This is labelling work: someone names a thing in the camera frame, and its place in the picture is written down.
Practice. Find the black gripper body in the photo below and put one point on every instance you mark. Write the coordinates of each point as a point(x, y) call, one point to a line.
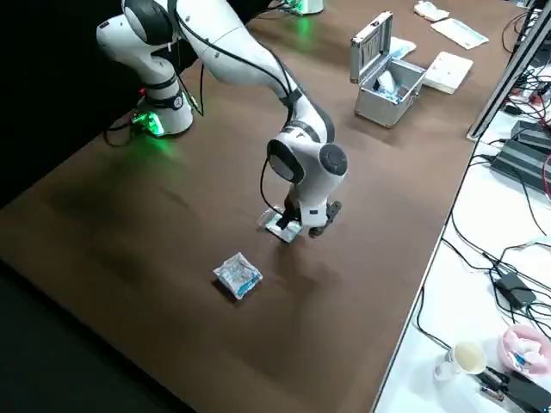
point(292, 203)

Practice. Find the clear teal bandage packet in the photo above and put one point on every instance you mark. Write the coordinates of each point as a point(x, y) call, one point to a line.
point(284, 236)

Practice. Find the aluminium first-aid case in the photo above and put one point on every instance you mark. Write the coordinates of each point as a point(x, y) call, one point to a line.
point(379, 109)

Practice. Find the white disinfectant bottle teal label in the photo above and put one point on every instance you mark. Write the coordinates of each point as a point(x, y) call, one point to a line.
point(385, 81)

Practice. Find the white foam partition tray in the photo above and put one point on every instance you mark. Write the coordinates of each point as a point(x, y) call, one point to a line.
point(447, 71)

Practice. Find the crumpled white gauze packet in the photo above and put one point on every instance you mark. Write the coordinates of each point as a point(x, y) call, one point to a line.
point(237, 275)

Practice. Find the white side desk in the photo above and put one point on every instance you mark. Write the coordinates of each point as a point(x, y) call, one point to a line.
point(456, 301)

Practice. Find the wide white blue flat packet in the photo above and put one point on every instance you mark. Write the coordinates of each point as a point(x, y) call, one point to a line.
point(402, 47)

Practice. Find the large black power supply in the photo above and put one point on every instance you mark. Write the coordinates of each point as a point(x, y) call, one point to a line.
point(521, 165)

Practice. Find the black power adapter brick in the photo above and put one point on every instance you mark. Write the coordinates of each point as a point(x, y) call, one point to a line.
point(514, 288)

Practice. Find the white paper cup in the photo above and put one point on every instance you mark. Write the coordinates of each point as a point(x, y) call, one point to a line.
point(467, 359)

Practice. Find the small black power supply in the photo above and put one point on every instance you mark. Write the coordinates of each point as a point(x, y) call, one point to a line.
point(531, 131)

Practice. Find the long white blue flat packet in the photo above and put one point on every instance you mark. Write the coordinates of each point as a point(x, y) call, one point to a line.
point(462, 33)

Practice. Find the white plastic hinged box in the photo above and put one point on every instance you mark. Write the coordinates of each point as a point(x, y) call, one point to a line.
point(430, 10)

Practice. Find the black marker pen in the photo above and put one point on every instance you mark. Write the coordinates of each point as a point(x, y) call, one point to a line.
point(493, 377)

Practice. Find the pink bowl with tissues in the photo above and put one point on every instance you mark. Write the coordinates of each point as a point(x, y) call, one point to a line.
point(527, 348)

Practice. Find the black flat device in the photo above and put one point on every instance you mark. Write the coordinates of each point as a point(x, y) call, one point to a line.
point(527, 391)

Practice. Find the aluminium frame post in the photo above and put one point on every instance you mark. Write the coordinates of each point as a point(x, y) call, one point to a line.
point(508, 73)

